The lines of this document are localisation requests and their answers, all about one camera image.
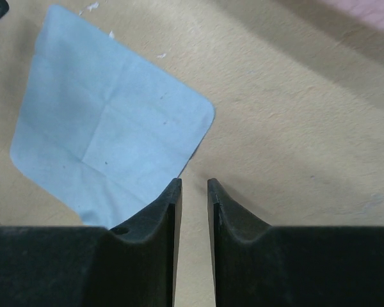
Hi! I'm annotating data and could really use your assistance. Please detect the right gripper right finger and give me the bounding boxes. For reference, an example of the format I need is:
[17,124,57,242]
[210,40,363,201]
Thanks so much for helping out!
[207,178,384,306]

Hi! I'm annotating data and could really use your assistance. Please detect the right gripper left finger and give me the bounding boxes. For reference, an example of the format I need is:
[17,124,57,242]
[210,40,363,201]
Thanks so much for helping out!
[0,178,182,306]

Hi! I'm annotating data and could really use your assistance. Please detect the blue tape patch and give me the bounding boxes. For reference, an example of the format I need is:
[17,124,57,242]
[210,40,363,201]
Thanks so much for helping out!
[10,5,214,228]

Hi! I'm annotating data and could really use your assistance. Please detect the pink glasses case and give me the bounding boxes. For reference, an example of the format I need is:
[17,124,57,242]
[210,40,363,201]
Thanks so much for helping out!
[323,0,384,33]

